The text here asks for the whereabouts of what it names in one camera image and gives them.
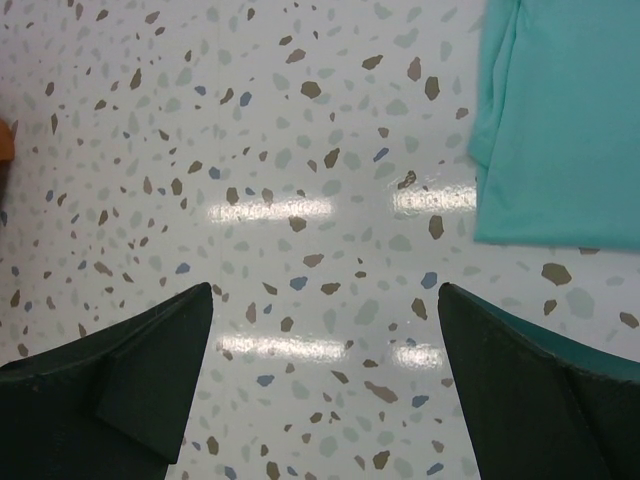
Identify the folded teal t shirt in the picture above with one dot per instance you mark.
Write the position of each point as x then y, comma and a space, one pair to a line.
556, 134

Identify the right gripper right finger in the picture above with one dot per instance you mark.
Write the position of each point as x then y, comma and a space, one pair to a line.
538, 405

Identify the orange plastic basket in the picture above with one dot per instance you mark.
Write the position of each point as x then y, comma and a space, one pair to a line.
7, 146

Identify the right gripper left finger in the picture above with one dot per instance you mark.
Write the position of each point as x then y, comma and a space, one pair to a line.
111, 405

